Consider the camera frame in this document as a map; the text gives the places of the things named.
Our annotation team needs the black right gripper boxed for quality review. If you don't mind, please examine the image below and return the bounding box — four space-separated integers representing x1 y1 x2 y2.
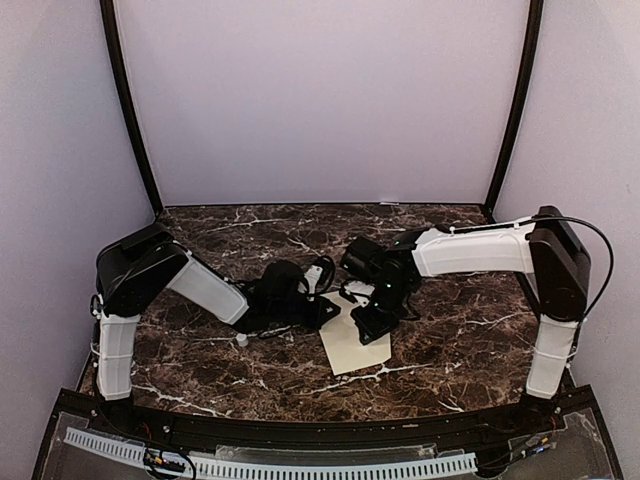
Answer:
350 280 411 345

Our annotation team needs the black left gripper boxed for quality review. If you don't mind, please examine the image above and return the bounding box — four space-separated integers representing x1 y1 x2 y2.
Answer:
270 295 340 331

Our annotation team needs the cream paper envelope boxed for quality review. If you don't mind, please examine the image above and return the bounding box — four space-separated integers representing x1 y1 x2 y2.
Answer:
320 292 392 376

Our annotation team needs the white glue stick cap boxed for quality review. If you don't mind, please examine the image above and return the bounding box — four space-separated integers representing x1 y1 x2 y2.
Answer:
236 333 249 347

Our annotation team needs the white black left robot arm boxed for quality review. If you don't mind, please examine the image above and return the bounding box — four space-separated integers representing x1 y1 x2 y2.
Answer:
90 223 341 436

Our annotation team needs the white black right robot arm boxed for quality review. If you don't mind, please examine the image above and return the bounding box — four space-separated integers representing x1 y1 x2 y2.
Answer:
340 206 603 434

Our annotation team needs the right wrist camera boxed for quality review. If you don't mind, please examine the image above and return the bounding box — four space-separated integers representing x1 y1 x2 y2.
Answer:
339 279 374 307

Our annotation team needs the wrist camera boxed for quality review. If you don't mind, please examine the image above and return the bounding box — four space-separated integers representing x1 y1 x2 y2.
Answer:
298 255 336 300
339 279 374 307

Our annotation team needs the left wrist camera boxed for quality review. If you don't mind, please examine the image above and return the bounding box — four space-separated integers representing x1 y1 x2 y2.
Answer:
298 255 336 300

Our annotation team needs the white slotted cable duct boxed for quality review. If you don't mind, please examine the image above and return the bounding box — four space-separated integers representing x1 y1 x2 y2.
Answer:
64 427 477 479

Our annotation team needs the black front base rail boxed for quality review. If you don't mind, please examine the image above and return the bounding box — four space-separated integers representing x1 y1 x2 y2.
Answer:
54 386 599 451

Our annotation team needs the black enclosure frame post right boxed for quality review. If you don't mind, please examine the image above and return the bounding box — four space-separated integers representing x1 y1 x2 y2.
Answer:
484 0 544 212

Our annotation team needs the black enclosure frame post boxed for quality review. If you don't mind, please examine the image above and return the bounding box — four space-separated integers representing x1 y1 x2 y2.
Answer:
484 0 544 212
99 0 164 217

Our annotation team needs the black enclosure frame post left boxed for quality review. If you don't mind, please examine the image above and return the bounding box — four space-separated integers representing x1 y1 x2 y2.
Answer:
99 0 164 217

